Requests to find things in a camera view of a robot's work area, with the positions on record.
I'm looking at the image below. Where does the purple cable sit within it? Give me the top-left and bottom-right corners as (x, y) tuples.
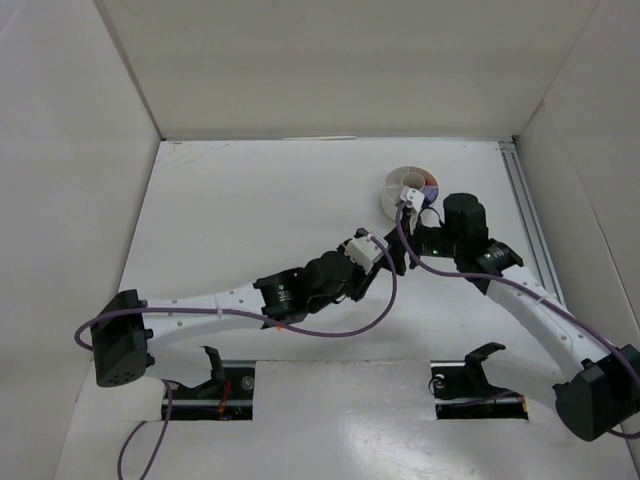
(74, 237), (400, 480)
(395, 199), (640, 439)

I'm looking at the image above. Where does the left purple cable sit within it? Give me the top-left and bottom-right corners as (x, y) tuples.
(74, 237), (400, 480)

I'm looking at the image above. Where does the white round divided container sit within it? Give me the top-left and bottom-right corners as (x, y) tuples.
(380, 166), (439, 219)

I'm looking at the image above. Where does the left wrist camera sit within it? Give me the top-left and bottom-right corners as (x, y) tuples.
(341, 228), (389, 275)

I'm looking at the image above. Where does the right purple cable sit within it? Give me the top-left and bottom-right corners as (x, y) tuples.
(395, 199), (640, 439)

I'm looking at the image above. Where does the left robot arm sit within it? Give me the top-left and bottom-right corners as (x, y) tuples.
(86, 229), (406, 388)

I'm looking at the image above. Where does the aluminium rail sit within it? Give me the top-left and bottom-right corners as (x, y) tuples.
(498, 140), (565, 304)

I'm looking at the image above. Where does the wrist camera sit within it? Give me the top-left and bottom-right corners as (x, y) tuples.
(341, 228), (389, 275)
(396, 185), (425, 234)

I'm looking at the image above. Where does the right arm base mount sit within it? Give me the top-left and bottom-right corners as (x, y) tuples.
(428, 342), (529, 420)

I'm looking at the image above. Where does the purple round flower lego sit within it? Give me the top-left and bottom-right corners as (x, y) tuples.
(422, 185), (439, 203)

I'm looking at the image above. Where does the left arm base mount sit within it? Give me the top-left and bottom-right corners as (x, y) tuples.
(161, 347), (256, 422)

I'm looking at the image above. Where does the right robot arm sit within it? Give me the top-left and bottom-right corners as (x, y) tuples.
(395, 187), (639, 441)

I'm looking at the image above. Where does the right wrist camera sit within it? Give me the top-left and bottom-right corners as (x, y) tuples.
(396, 185), (425, 234)

